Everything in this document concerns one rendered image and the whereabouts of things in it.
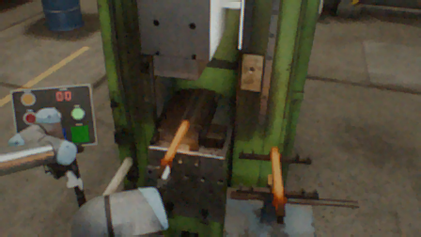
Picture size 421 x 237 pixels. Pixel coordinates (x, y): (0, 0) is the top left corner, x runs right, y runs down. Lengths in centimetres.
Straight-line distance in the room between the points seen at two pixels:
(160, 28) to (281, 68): 55
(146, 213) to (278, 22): 96
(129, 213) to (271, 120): 101
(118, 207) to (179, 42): 78
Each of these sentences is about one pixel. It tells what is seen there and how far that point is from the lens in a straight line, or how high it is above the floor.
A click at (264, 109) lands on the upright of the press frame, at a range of 172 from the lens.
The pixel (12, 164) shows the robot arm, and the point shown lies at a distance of 112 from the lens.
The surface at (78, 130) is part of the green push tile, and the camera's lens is 172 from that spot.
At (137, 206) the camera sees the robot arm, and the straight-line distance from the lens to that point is 94.
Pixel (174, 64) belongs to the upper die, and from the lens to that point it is 153.
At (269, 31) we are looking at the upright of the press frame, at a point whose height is 146.
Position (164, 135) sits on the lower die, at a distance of 175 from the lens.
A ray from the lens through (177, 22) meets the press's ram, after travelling 146.
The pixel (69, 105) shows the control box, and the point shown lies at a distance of 173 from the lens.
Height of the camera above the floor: 197
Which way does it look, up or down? 33 degrees down
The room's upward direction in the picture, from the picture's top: 2 degrees clockwise
